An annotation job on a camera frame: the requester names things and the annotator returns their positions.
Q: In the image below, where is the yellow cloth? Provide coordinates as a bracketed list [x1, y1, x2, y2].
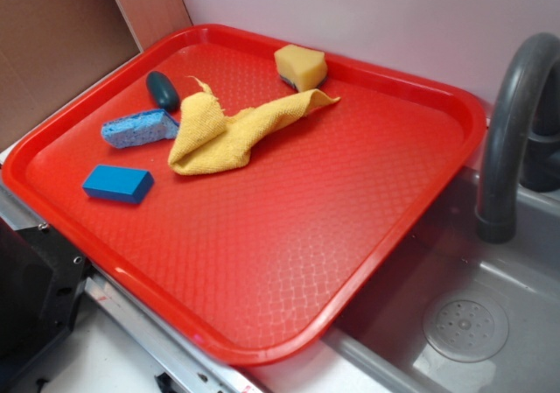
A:
[167, 79, 340, 176]

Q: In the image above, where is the brown cardboard panel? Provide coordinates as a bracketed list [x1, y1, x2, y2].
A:
[1, 0, 192, 149]

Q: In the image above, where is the grey plastic faucet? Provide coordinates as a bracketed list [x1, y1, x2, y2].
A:
[475, 32, 559, 243]

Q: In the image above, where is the grey plastic sink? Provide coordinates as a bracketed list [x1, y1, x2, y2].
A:
[251, 160, 559, 392]

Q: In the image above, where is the red plastic tray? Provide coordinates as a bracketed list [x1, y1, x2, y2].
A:
[2, 25, 487, 366]

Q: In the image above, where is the dark green plastic pickle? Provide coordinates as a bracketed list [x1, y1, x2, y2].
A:
[146, 71, 180, 112]

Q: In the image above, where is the blue sponge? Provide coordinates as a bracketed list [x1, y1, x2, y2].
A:
[101, 109, 179, 149]

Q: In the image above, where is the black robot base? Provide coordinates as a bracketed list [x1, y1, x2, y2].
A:
[1, 221, 90, 392]

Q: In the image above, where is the blue rectangular block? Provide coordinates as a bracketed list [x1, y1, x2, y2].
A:
[82, 165, 155, 204]

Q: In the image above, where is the yellow sponge piece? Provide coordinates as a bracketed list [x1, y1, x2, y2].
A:
[274, 45, 328, 92]

